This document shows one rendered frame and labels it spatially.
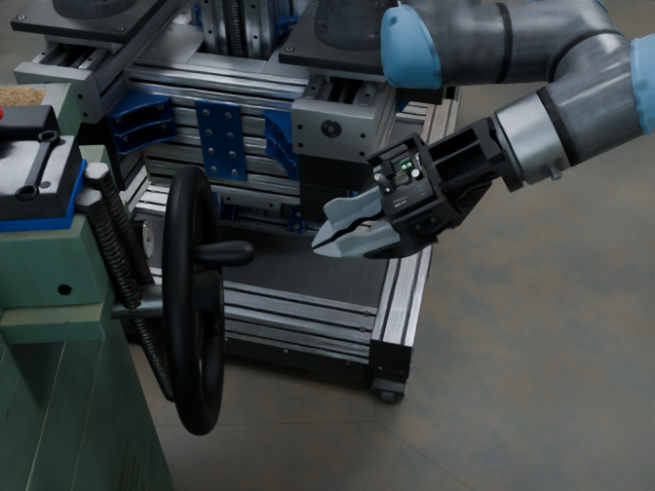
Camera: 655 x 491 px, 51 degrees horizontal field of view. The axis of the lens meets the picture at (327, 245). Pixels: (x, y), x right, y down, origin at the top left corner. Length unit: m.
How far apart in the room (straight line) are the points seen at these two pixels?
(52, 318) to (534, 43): 0.52
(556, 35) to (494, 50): 0.06
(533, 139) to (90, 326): 0.44
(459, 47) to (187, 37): 0.87
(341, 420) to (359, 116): 0.78
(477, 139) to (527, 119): 0.05
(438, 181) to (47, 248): 0.35
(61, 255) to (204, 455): 0.99
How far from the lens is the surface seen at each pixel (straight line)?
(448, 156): 0.60
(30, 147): 0.69
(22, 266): 0.68
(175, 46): 1.41
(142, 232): 1.04
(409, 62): 0.64
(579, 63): 0.64
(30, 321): 0.71
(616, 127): 0.62
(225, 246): 0.64
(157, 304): 0.75
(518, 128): 0.61
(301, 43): 1.20
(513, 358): 1.77
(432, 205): 0.59
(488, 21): 0.66
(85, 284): 0.68
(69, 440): 0.91
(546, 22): 0.68
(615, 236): 2.17
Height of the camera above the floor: 1.37
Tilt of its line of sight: 44 degrees down
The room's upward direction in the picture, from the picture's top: straight up
